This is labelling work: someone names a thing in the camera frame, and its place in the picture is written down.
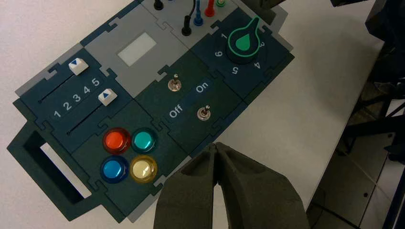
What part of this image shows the black knob with green pointer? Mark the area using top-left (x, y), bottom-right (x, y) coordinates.
top-left (225, 16), bottom-right (262, 65)

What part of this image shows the black frame post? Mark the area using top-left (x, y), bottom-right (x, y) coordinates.
top-left (391, 177), bottom-right (405, 229)

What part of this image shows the white slider cap blue triangle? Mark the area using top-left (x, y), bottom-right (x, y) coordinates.
top-left (68, 58), bottom-right (89, 76)
top-left (98, 89), bottom-right (118, 106)

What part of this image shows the yellow round push button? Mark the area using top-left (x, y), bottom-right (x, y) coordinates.
top-left (129, 154), bottom-right (158, 184)

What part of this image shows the red banana plug jumper cable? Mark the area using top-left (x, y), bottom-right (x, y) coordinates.
top-left (204, 0), bottom-right (216, 18)

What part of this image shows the white rectangular display window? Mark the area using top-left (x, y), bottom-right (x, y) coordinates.
top-left (117, 32), bottom-right (158, 67)

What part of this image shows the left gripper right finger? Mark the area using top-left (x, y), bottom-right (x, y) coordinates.
top-left (213, 142), bottom-right (310, 229)

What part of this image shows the red round push button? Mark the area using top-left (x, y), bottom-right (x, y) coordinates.
top-left (103, 127), bottom-right (131, 155)

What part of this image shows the black banana plug jumper cable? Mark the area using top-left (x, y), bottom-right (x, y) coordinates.
top-left (153, 0), bottom-right (196, 36)

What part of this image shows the teal round push button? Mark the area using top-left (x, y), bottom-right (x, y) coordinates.
top-left (130, 127), bottom-right (157, 154)

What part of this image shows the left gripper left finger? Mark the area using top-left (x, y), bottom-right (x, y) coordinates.
top-left (153, 143), bottom-right (219, 229)

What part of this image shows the small metal toggle switch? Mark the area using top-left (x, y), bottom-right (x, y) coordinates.
top-left (168, 73), bottom-right (181, 92)
top-left (196, 104), bottom-right (212, 122)

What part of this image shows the blue banana plug jumper cable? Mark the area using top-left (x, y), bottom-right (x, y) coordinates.
top-left (193, 0), bottom-right (204, 27)

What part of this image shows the black base frame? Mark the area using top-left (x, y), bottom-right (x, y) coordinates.
top-left (343, 41), bottom-right (405, 165)

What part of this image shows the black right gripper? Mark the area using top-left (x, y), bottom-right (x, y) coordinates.
top-left (257, 0), bottom-right (369, 10)

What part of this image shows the blue round push button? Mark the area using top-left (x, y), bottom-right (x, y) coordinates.
top-left (100, 155), bottom-right (130, 184)

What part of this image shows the dark blue control panel board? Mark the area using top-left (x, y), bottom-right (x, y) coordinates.
top-left (7, 0), bottom-right (296, 224)

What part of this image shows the thin black floor cable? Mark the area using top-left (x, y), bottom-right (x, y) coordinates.
top-left (305, 202), bottom-right (362, 229)

